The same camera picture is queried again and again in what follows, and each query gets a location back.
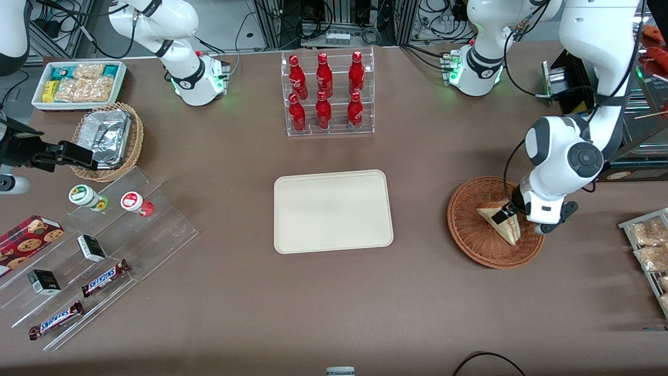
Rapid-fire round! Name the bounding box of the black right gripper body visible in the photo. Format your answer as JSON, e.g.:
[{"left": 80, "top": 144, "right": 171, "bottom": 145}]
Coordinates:
[{"left": 0, "top": 117, "right": 46, "bottom": 168}]

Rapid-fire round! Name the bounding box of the triangular sandwich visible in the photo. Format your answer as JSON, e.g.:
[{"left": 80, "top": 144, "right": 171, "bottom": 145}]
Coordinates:
[{"left": 476, "top": 197, "right": 521, "bottom": 246}]

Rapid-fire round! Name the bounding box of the dark brown wicker basket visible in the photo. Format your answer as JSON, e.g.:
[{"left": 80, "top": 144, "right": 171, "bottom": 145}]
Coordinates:
[{"left": 447, "top": 176, "right": 546, "bottom": 270}]

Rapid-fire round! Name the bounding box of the light brown wicker basket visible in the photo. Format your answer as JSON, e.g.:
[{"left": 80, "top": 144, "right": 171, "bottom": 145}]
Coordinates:
[{"left": 70, "top": 102, "right": 144, "bottom": 183}]

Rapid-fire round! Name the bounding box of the tray of packaged snacks right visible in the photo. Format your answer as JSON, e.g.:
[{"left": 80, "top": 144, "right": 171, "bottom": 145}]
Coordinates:
[{"left": 618, "top": 208, "right": 668, "bottom": 319}]

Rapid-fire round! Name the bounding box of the beige plastic tray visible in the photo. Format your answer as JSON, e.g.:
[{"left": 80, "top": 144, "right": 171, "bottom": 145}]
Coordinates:
[{"left": 273, "top": 169, "right": 394, "bottom": 255}]

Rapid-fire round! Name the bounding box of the aluminium foil container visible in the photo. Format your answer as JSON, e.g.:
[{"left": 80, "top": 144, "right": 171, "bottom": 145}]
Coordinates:
[{"left": 78, "top": 109, "right": 132, "bottom": 169}]

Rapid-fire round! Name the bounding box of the green lidded white cup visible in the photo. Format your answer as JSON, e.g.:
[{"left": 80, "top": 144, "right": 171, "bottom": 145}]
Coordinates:
[{"left": 68, "top": 184, "right": 109, "bottom": 212}]

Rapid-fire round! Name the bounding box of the white plastic snack bin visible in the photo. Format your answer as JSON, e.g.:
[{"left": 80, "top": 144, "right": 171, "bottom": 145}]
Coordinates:
[{"left": 31, "top": 60, "right": 128, "bottom": 112}]

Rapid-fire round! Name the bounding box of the clear bagged pastry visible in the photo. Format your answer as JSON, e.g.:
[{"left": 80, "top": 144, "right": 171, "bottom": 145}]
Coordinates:
[
  {"left": 55, "top": 77, "right": 116, "bottom": 103},
  {"left": 634, "top": 245, "right": 668, "bottom": 273},
  {"left": 628, "top": 217, "right": 668, "bottom": 247},
  {"left": 73, "top": 63, "right": 105, "bottom": 80}
]

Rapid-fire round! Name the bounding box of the red lidded white cup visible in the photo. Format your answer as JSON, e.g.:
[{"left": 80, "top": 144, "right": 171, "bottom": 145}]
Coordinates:
[{"left": 120, "top": 191, "right": 154, "bottom": 218}]

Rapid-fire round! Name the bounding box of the red cookie box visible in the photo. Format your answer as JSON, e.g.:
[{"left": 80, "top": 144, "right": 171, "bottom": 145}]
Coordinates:
[{"left": 0, "top": 215, "right": 66, "bottom": 277}]

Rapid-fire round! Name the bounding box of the small black box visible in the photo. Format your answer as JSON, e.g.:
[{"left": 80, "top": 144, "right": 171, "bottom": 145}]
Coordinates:
[
  {"left": 77, "top": 234, "right": 107, "bottom": 263},
  {"left": 27, "top": 269, "right": 62, "bottom": 296}
]

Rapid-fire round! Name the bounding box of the clear acrylic stepped display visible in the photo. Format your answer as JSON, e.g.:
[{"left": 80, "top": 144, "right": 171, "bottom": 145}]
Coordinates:
[{"left": 0, "top": 166, "right": 199, "bottom": 351}]

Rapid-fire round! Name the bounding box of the Snickers chocolate bar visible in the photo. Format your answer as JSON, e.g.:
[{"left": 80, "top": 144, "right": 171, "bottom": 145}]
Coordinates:
[
  {"left": 81, "top": 260, "right": 131, "bottom": 298},
  {"left": 29, "top": 300, "right": 85, "bottom": 341}
]

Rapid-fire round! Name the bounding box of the black food warmer cabinet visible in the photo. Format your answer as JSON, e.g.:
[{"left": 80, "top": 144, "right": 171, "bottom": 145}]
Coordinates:
[{"left": 543, "top": 8, "right": 668, "bottom": 183}]

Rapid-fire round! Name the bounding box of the red cola bottle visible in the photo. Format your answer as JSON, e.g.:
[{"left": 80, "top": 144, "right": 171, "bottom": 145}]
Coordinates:
[
  {"left": 288, "top": 54, "right": 308, "bottom": 101},
  {"left": 315, "top": 52, "right": 333, "bottom": 100},
  {"left": 288, "top": 93, "right": 307, "bottom": 133},
  {"left": 315, "top": 91, "right": 332, "bottom": 130},
  {"left": 348, "top": 51, "right": 365, "bottom": 97},
  {"left": 347, "top": 91, "right": 364, "bottom": 131}
]

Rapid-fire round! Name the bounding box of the clear acrylic bottle rack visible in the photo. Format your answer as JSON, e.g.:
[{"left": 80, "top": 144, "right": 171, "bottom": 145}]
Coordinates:
[{"left": 281, "top": 47, "right": 375, "bottom": 137}]

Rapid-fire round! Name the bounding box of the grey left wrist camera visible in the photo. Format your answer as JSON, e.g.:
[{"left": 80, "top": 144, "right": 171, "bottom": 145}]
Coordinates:
[{"left": 533, "top": 201, "right": 579, "bottom": 234}]

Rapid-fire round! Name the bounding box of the black cable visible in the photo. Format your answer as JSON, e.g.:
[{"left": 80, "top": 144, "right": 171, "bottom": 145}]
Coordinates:
[{"left": 451, "top": 351, "right": 528, "bottom": 376}]

